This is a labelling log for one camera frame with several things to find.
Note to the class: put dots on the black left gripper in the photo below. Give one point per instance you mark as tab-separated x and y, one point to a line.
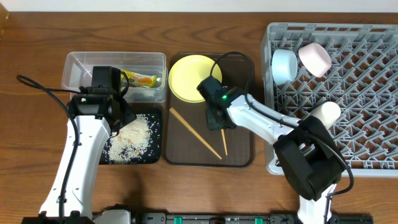
125	115

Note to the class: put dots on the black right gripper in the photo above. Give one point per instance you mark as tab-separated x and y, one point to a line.
218	116

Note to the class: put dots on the wooden chopstick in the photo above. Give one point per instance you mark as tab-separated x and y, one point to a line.
224	142
194	132

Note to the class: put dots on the pile of rice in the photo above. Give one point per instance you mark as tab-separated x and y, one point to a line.
132	140

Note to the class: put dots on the green snack wrapper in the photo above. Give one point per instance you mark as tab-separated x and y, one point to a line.
139	80

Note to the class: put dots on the yellow round plate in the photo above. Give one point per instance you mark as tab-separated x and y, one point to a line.
186	74

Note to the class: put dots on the light blue bowl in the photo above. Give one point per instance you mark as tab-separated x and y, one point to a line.
284	66

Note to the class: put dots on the small white cup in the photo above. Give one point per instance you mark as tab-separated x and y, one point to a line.
327	113

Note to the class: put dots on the white bowl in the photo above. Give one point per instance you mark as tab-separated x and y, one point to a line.
315	59

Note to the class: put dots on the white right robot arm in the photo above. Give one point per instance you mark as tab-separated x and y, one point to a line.
305	150

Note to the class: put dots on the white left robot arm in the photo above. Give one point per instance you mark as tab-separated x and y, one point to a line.
92	120

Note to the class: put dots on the grey plastic dishwasher rack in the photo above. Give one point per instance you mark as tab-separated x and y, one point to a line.
362	80

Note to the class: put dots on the black rectangular tray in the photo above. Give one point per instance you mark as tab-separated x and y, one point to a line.
155	124

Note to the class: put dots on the clear plastic bin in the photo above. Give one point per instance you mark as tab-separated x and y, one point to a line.
78	72

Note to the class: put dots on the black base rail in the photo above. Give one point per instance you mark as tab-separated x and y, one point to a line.
248	218

